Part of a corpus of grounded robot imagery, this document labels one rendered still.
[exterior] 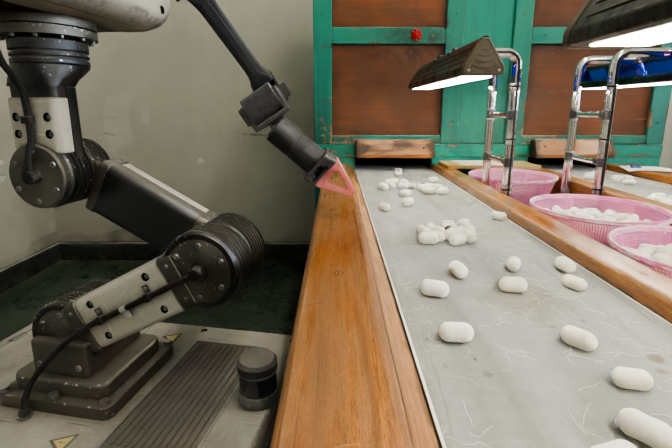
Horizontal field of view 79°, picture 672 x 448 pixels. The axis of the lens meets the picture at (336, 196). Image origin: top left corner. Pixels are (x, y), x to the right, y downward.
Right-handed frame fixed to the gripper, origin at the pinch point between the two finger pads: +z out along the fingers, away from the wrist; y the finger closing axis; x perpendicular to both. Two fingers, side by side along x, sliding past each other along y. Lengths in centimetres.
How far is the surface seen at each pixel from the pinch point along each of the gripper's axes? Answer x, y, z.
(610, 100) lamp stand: -56, 22, 38
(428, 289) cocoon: -2.3, -34.5, 9.3
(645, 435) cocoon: -9, -58, 16
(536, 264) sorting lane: -13.7, -23.1, 25.2
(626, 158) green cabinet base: -69, 77, 89
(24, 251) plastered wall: 174, 143, -92
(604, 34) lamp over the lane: -33, -42, 0
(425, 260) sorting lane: -2.6, -21.3, 12.5
